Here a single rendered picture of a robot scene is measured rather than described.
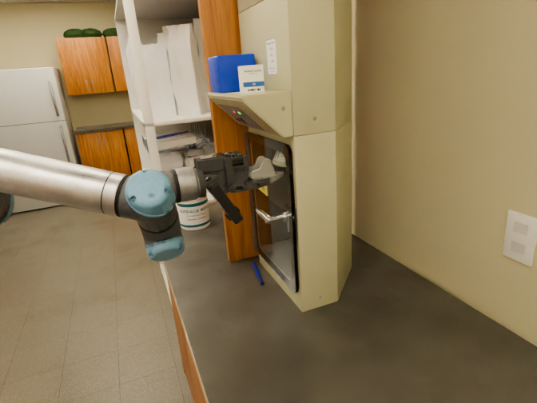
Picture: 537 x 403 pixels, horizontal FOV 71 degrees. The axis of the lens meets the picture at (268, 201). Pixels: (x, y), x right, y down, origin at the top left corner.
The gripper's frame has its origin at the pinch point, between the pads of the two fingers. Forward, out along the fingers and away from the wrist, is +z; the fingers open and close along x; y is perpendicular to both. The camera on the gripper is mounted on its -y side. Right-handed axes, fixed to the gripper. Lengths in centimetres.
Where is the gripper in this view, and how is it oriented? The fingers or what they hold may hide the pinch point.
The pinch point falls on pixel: (278, 177)
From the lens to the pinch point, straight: 92.3
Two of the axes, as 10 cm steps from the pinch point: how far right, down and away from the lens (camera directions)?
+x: -3.8, -2.8, 8.8
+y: -0.7, -9.4, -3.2
